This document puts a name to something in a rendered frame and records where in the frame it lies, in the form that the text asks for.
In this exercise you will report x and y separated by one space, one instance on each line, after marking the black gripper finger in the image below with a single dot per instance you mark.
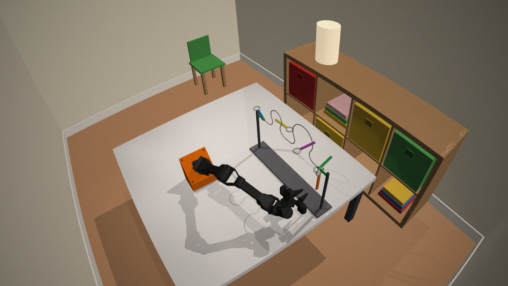
302 198
298 192

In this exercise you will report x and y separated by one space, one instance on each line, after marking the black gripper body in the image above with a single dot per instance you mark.
301 207

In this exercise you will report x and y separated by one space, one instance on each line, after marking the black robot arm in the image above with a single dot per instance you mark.
266 201

